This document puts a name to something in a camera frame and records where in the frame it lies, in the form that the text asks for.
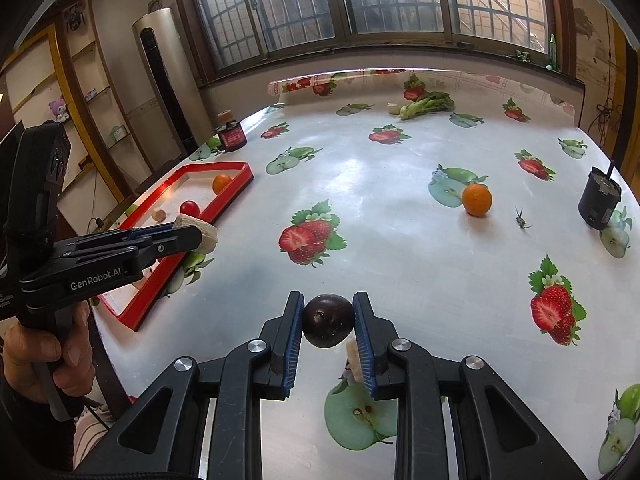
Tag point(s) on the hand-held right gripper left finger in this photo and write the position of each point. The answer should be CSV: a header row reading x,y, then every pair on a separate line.
x,y
292,352

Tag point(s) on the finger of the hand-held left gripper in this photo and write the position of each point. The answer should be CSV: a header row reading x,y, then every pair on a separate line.
x,y
145,232
170,245

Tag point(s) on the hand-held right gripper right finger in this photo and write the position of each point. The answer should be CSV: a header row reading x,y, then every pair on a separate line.
x,y
367,357

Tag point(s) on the bread roll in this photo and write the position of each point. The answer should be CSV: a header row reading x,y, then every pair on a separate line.
x,y
205,237

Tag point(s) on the dark purple plum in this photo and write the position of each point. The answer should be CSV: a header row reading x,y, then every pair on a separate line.
x,y
327,320

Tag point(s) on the red tray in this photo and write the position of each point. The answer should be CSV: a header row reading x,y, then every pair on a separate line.
x,y
145,305

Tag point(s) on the person's left hand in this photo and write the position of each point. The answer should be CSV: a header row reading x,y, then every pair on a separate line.
x,y
27,360

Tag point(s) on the red tomato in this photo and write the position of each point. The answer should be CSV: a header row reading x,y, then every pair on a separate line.
x,y
189,208

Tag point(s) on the purple plush toy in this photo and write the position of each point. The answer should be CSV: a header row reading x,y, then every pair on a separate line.
x,y
59,110

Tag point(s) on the dark jar with cork lid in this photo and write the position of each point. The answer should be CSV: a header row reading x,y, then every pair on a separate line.
x,y
231,135

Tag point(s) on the standing air conditioner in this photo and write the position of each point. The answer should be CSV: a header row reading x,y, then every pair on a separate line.
x,y
160,85

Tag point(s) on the fruit printed tablecloth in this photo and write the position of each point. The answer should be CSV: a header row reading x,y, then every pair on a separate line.
x,y
375,185

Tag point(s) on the small orange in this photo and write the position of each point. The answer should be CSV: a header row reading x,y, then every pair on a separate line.
x,y
476,200

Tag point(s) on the striped cloth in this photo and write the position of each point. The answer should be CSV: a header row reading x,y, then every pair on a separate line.
x,y
92,432

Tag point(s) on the small green fruit stem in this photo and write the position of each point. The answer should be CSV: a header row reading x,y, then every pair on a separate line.
x,y
521,220

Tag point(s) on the green leafy vegetable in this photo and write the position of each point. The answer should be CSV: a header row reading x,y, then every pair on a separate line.
x,y
425,105

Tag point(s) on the black cylindrical container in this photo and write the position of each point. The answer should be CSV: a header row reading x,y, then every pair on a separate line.
x,y
600,200

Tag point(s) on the barred window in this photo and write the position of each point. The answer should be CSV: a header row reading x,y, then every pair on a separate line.
x,y
350,5

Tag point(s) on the green bottle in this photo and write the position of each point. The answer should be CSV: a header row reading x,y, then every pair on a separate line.
x,y
551,52

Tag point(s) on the wooden wall shelf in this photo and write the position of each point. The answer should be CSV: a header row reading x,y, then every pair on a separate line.
x,y
75,85

